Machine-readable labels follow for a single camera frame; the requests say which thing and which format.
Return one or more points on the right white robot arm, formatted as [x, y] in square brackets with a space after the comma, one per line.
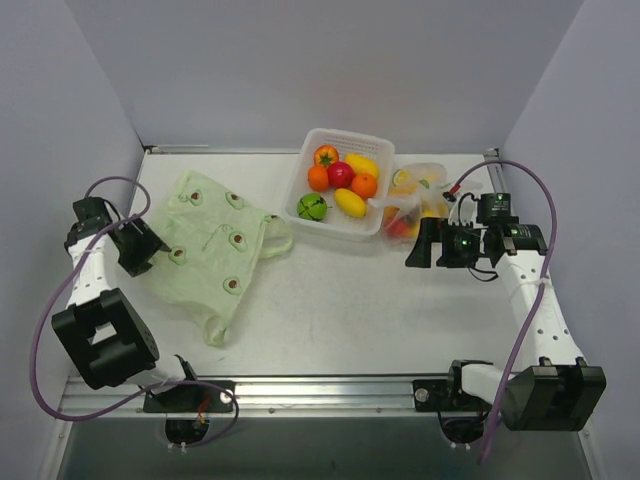
[557, 390]

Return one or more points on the yellow fake mango back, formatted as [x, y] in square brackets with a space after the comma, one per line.
[362, 165]

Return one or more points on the white plastic basket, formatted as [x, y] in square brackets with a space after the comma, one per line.
[336, 223]

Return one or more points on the yellow fake mango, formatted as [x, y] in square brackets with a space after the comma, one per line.
[362, 165]
[350, 203]

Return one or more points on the red fake apple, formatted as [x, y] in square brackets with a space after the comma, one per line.
[340, 175]

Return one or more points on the aluminium front rail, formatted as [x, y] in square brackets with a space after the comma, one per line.
[309, 396]

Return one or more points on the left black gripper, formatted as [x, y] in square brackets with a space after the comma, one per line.
[138, 245]

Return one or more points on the green fake fruit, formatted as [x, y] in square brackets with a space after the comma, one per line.
[312, 207]

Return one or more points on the aluminium rail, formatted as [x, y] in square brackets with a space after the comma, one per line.
[309, 396]
[495, 171]

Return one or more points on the tied clear bag of fruits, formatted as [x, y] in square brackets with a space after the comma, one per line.
[415, 192]

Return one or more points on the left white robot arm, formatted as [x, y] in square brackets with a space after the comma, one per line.
[107, 340]

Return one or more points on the red orange fake tomato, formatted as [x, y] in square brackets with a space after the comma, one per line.
[325, 156]

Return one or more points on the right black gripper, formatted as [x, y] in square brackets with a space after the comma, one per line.
[439, 245]

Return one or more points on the aluminium right rail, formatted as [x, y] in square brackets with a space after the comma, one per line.
[495, 171]

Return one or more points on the green avocado print plastic bag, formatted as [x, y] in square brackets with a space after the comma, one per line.
[215, 239]

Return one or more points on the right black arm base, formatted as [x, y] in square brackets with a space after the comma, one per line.
[444, 393]

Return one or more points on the yellow fake mango front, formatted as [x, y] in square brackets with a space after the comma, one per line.
[350, 203]

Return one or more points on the orange fake orange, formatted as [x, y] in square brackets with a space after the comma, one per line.
[364, 185]
[317, 178]

